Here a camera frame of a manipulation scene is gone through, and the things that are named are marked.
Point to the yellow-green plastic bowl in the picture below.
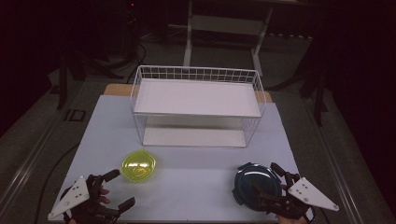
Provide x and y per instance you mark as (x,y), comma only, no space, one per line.
(138,166)

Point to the black stand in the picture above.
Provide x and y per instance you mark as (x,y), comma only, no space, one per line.
(319,93)
(63,77)

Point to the person's left hand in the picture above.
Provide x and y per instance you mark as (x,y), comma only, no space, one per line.
(104,195)

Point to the person's right hand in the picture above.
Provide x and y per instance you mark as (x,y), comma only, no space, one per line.
(292,221)

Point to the dark blue lidded container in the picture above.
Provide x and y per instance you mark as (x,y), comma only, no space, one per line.
(249,179)

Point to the metal floor rail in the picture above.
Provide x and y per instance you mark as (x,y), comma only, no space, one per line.
(28,169)
(334,168)

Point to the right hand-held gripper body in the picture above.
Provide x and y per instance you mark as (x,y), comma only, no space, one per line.
(306,194)

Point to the white metal stand frame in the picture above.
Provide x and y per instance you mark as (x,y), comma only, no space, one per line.
(227,25)

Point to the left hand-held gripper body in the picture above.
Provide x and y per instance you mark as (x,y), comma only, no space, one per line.
(76,194)

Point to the black floor socket plate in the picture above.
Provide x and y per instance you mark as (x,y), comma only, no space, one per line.
(75,115)

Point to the pale table cover sheet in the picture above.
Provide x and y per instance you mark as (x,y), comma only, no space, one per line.
(193,186)

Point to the dark equipment with red light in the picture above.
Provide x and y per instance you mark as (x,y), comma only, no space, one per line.
(130,21)

